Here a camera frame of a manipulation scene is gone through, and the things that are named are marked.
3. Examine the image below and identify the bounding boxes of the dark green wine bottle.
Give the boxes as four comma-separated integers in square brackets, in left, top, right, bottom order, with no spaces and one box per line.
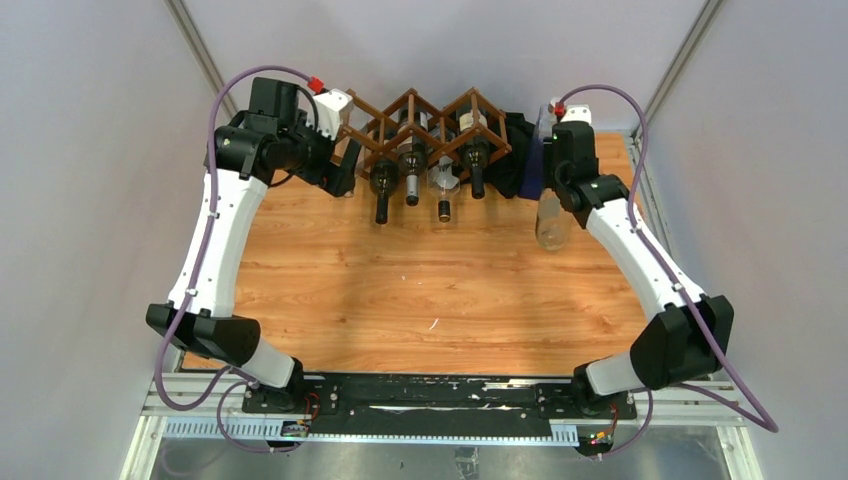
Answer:
[369,151,399,225]

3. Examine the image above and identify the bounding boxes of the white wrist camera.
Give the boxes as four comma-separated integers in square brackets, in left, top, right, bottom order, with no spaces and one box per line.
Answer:
[559,104,592,125]
[314,89,354,141]

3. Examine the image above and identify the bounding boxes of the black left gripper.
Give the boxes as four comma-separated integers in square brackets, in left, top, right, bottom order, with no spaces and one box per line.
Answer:
[279,110,359,195]

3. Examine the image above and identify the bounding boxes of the brown wooden wine rack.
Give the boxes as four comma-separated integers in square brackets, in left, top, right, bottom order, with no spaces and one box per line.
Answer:
[338,87,512,179]

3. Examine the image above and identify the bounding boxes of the dark bottle right slot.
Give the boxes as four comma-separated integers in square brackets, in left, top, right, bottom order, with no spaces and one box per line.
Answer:
[457,104,490,199]

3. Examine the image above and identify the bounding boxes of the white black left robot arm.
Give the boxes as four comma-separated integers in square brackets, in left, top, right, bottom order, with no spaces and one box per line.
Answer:
[146,77,355,413]

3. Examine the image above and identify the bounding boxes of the clear glass bottle dark label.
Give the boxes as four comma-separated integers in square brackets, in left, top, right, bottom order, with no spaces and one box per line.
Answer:
[535,188,572,251]

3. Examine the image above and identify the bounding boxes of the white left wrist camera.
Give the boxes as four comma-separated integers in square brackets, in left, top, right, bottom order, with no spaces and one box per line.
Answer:
[314,89,354,141]

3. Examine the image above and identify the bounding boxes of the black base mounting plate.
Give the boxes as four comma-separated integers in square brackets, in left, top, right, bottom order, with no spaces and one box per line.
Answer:
[242,372,636,439]

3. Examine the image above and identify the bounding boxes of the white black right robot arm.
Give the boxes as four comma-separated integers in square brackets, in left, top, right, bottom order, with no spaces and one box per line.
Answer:
[544,120,734,418]

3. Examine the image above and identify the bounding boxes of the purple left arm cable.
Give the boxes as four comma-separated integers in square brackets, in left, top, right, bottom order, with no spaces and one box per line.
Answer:
[153,64,326,478]

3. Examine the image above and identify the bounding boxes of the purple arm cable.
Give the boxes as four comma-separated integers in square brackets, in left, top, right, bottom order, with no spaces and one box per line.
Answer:
[555,84,780,460]
[153,64,326,478]

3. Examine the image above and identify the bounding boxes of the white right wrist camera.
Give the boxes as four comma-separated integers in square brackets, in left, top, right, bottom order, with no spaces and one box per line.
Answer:
[559,104,592,125]

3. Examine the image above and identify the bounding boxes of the blue square glass bottle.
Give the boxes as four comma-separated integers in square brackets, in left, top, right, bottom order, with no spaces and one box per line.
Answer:
[518,103,557,200]

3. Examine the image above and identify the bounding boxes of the green bottle silver neck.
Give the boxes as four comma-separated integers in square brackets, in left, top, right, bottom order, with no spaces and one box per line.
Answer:
[396,107,428,207]

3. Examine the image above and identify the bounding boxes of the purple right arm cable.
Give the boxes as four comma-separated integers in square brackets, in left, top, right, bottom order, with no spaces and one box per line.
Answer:
[555,84,780,460]

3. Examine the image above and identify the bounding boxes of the black cloth behind rack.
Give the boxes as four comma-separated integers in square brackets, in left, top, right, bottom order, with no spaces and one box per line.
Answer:
[484,112,535,199]

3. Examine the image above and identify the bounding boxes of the clear bottle black cap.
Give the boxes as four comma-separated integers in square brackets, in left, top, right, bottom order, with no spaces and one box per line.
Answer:
[427,154,460,223]

